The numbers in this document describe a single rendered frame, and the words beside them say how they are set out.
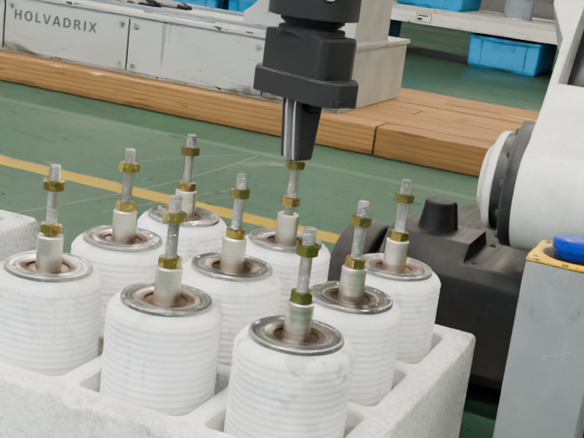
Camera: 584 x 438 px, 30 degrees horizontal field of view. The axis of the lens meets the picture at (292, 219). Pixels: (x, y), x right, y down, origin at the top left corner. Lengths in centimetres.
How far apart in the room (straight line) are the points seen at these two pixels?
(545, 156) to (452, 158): 169
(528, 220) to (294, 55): 32
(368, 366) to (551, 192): 33
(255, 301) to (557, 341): 26
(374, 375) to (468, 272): 42
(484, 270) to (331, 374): 54
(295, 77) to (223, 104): 205
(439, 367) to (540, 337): 12
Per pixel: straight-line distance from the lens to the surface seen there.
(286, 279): 107
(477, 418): 140
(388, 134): 291
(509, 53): 559
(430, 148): 288
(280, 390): 83
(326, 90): 102
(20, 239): 135
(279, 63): 107
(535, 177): 118
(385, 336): 94
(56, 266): 96
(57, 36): 346
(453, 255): 135
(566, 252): 96
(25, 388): 91
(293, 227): 110
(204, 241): 112
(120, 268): 102
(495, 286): 133
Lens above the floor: 56
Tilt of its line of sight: 15 degrees down
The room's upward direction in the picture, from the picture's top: 7 degrees clockwise
